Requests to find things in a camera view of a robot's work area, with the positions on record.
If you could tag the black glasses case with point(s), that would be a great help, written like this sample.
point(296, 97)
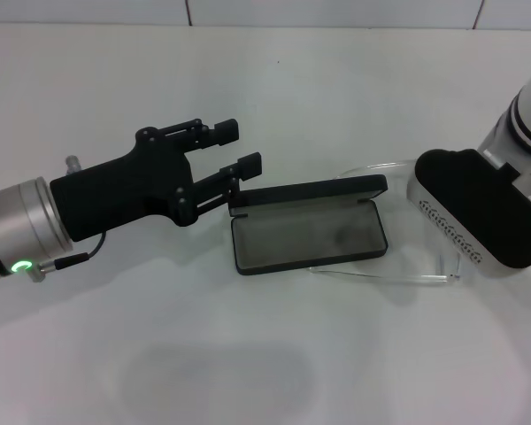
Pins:
point(301, 239)

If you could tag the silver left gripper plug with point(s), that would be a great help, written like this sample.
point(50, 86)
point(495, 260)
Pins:
point(73, 163)

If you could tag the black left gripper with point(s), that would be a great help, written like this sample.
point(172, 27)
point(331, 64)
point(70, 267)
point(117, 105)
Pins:
point(124, 195)

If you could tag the clear white glasses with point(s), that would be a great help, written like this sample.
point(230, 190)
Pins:
point(449, 276)

